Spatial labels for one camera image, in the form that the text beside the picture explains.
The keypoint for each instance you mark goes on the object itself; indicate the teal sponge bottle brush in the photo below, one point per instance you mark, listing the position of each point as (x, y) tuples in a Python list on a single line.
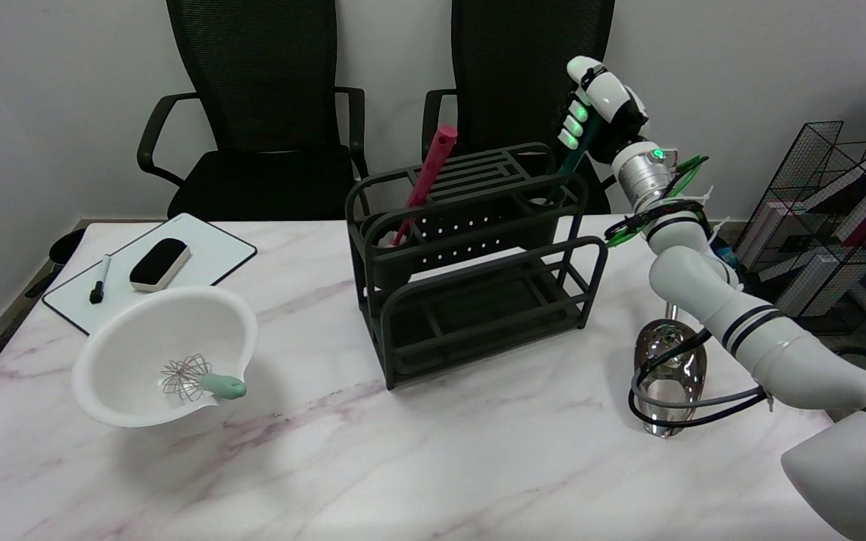
[(572, 161)]

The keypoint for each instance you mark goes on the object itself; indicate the black marker pen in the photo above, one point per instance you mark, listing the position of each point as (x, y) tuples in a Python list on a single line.
[(99, 285)]

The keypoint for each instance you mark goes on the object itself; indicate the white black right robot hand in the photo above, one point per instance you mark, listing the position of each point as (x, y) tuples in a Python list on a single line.
[(610, 105)]

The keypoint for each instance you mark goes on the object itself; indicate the pink bottle brush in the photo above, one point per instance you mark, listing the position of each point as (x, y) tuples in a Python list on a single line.
[(433, 165)]

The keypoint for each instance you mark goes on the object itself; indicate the small whiteboard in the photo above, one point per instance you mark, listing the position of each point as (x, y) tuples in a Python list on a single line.
[(207, 255)]

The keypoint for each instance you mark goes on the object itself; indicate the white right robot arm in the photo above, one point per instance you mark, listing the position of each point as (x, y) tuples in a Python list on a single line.
[(704, 278)]

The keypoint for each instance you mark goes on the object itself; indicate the dark green dish rack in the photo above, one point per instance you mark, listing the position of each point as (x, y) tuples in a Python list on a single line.
[(470, 248)]

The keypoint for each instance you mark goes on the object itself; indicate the black whiteboard eraser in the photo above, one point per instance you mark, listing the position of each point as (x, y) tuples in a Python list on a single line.
[(160, 263)]

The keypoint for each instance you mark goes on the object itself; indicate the shiny steel scoop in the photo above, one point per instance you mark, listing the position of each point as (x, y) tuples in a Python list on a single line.
[(673, 376)]

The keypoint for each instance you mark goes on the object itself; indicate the white mixing bowl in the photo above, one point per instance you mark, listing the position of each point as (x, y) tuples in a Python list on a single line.
[(132, 353)]

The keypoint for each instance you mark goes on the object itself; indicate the round black floor object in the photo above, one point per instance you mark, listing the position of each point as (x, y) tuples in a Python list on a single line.
[(65, 246)]

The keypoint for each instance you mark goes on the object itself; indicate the black mesh office chair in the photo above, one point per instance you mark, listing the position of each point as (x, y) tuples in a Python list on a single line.
[(260, 173), (523, 52)]

